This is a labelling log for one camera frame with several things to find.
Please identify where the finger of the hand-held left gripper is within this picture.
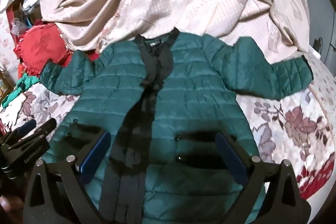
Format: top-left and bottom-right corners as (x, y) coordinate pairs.
(10, 119), (37, 139)
(20, 118), (57, 147)

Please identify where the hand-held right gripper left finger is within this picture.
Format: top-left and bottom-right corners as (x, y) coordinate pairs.
(25, 131), (112, 224)

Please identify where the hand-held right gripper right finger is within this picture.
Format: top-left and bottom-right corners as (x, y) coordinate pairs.
(215, 132), (311, 224)

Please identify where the green quilted jacket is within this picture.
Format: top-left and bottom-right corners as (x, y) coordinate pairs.
(39, 28), (314, 224)

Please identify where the green and white cloth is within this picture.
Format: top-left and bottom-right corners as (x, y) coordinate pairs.
(1, 73), (44, 115)

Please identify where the floral red and cream blanket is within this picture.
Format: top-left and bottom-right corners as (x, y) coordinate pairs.
(0, 14), (336, 201)

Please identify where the red heart-shaped pillow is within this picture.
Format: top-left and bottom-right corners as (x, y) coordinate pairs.
(13, 22), (76, 75)

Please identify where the white appliance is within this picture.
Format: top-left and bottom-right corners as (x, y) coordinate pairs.
(303, 0), (336, 67)

